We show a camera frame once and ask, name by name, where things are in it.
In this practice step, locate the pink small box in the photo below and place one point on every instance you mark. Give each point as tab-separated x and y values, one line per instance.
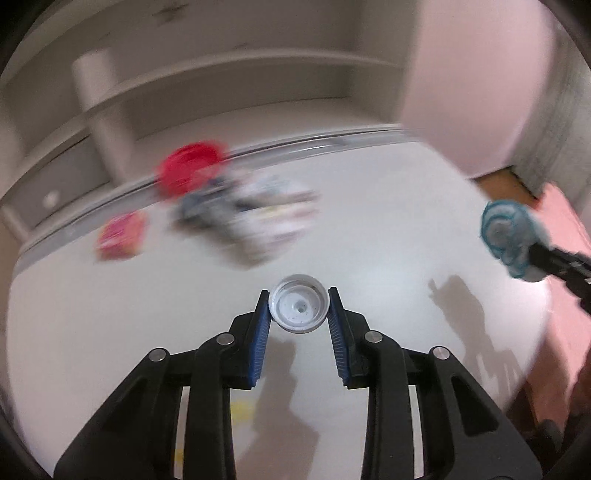
122	236

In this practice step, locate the pink bed cover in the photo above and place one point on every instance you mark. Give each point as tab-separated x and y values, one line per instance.
567	341

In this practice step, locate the yellow plastic spoon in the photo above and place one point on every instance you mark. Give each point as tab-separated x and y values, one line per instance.
242	411

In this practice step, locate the red plastic lid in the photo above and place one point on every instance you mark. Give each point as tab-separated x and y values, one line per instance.
190	168

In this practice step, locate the blue white packaging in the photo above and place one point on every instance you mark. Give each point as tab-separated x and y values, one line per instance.
509	229

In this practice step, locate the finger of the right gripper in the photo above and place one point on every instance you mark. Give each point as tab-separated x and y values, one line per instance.
574	269

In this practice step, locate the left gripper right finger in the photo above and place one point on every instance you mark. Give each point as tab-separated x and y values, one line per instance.
465	434

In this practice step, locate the white bottle cap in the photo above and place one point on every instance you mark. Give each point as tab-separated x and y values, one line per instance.
299	303

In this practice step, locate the grey drawer with knob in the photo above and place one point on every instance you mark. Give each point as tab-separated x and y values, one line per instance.
69	176

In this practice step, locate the white desk hutch shelf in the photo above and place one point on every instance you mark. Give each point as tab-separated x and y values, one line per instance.
144	78

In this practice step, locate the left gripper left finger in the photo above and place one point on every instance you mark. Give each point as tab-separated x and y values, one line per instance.
132	434

